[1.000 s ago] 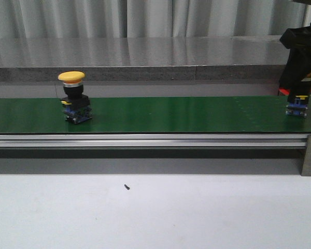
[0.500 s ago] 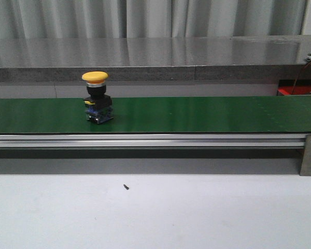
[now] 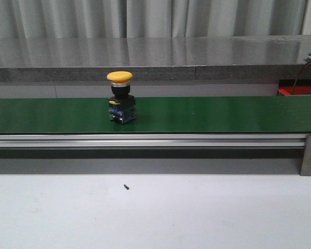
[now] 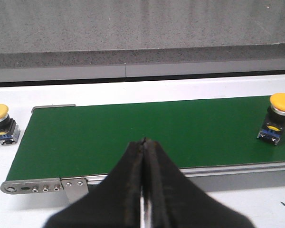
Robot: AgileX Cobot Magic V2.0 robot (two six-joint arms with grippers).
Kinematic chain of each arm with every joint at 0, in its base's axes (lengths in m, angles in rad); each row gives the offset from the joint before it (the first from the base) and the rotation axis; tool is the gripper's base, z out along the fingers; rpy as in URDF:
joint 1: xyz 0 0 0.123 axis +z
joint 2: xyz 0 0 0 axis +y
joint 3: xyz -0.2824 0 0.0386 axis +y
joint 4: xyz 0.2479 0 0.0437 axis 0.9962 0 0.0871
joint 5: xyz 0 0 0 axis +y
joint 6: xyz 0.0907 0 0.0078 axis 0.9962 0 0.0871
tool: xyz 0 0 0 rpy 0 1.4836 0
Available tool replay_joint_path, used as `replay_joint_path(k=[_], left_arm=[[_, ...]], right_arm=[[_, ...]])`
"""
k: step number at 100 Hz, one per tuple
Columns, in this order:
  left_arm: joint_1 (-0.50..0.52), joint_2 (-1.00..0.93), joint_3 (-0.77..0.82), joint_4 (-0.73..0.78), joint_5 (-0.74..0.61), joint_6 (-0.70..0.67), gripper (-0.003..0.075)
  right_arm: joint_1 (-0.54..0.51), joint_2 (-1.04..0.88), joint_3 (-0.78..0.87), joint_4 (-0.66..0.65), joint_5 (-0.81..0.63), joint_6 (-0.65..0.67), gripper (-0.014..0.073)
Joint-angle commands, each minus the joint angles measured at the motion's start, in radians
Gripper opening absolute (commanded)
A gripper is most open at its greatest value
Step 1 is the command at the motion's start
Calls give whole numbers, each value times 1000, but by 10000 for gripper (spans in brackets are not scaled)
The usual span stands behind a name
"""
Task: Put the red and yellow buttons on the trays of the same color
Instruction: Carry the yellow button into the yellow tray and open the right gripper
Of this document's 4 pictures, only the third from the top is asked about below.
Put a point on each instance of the green conveyor belt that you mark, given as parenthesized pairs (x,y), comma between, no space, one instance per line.
(218,114)

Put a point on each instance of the white pleated curtain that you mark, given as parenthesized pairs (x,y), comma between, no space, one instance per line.
(132,19)

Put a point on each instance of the grey stone shelf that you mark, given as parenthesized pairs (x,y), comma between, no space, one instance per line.
(155,59)

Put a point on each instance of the aluminium conveyor side rail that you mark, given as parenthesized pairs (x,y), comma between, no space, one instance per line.
(153,140)

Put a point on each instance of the yellow mushroom push button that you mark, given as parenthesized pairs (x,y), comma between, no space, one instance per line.
(121,104)

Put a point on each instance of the red plastic tray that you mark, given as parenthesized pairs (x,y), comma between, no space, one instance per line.
(302,87)

